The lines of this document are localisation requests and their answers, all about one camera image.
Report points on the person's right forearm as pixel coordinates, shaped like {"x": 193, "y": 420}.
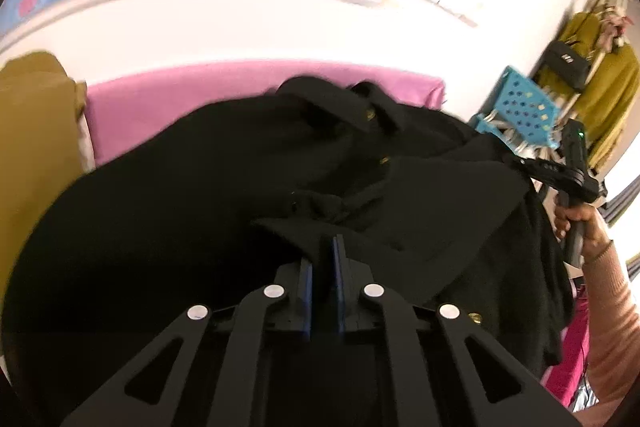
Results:
{"x": 612, "y": 332}

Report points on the person's right hand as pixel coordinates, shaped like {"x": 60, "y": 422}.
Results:
{"x": 595, "y": 234}

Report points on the pink blanket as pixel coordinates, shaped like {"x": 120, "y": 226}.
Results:
{"x": 150, "y": 107}

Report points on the black bag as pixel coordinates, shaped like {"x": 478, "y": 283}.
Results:
{"x": 565, "y": 62}

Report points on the hanging olive garment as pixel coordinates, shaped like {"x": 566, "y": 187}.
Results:
{"x": 610, "y": 97}

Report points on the magenta cloth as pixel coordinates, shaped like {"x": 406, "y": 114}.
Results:
{"x": 570, "y": 352}

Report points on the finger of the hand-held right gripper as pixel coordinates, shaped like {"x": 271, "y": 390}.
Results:
{"x": 532, "y": 167}

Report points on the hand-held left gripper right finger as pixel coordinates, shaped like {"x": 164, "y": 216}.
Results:
{"x": 340, "y": 287}

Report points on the black coat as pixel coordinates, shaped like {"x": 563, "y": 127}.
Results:
{"x": 200, "y": 182}

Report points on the blue plastic basket rack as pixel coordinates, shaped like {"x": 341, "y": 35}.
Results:
{"x": 525, "y": 107}

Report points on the olive cloth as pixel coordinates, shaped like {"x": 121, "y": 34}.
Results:
{"x": 35, "y": 132}

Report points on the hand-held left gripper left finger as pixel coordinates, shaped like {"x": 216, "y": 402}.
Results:
{"x": 306, "y": 297}

